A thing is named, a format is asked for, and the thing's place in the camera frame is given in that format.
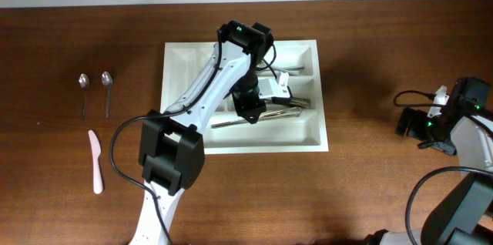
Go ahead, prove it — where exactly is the silver fork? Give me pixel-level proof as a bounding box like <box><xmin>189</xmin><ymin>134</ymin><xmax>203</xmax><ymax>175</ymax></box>
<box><xmin>290</xmin><ymin>97</ymin><xmax>311</xmax><ymax>108</ymax></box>

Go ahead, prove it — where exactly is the large silver spoon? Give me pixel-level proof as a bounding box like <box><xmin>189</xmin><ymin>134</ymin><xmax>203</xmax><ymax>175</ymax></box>
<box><xmin>285</xmin><ymin>66</ymin><xmax>305</xmax><ymax>72</ymax></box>
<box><xmin>272</xmin><ymin>66</ymin><xmax>304</xmax><ymax>76</ymax></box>

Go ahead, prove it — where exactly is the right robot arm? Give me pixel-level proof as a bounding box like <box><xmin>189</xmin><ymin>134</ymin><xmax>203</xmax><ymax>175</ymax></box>
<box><xmin>364</xmin><ymin>77</ymin><xmax>492</xmax><ymax>245</ymax></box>

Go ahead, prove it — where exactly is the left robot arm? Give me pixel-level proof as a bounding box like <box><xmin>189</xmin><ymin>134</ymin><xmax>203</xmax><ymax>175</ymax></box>
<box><xmin>131</xmin><ymin>20</ymin><xmax>292</xmax><ymax>244</ymax></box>

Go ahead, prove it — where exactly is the white plastic cutlery tray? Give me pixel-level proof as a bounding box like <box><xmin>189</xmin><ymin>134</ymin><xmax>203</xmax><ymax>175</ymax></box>
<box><xmin>160</xmin><ymin>40</ymin><xmax>329</xmax><ymax>154</ymax></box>

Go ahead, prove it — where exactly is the right small teaspoon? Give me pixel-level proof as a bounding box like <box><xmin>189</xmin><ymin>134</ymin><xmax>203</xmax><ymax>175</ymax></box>
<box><xmin>102</xmin><ymin>72</ymin><xmax>113</xmax><ymax>118</ymax></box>

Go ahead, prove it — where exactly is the small teaspoon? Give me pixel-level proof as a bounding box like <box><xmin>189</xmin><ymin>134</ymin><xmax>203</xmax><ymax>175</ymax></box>
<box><xmin>79</xmin><ymin>73</ymin><xmax>90</xmax><ymax>122</ymax></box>
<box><xmin>102</xmin><ymin>72</ymin><xmax>113</xmax><ymax>118</ymax></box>

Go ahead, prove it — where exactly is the white plastic butter knife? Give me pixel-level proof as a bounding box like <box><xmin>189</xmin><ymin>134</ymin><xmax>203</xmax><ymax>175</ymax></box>
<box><xmin>88</xmin><ymin>130</ymin><xmax>104</xmax><ymax>194</ymax></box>

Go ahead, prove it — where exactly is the left small teaspoon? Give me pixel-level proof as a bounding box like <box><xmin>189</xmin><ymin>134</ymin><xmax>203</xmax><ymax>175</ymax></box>
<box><xmin>79</xmin><ymin>73</ymin><xmax>90</xmax><ymax>122</ymax></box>

